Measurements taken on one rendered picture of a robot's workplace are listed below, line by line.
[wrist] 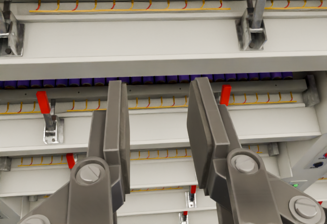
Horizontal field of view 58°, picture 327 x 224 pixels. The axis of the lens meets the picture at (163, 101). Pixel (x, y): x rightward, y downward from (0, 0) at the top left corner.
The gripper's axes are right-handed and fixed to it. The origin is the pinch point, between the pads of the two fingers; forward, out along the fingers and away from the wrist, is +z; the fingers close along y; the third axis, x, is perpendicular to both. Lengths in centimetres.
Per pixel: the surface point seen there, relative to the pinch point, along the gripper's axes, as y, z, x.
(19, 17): -13.7, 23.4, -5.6
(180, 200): 9, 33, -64
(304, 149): 30, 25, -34
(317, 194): 48, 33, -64
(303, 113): 27.4, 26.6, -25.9
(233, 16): 10.5, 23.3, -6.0
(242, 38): 11.1, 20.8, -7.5
